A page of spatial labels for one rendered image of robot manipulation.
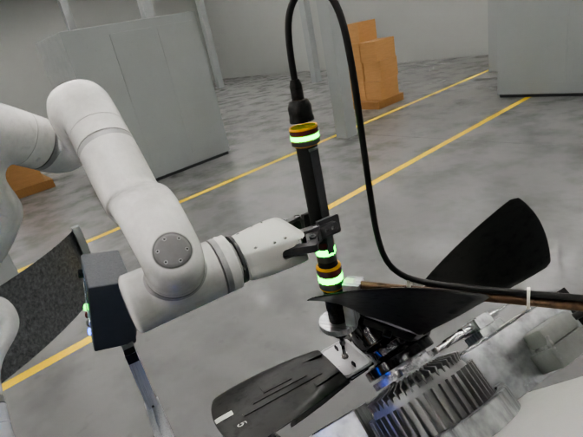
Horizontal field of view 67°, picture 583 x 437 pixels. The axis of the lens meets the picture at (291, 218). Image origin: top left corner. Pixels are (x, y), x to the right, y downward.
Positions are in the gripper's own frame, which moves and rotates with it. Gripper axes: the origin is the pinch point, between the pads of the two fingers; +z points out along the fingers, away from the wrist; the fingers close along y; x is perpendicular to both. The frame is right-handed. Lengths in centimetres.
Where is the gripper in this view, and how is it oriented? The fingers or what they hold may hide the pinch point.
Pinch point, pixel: (320, 222)
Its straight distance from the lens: 71.3
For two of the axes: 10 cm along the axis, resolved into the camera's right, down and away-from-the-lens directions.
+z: 8.6, -3.6, 3.8
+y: 4.8, 2.7, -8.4
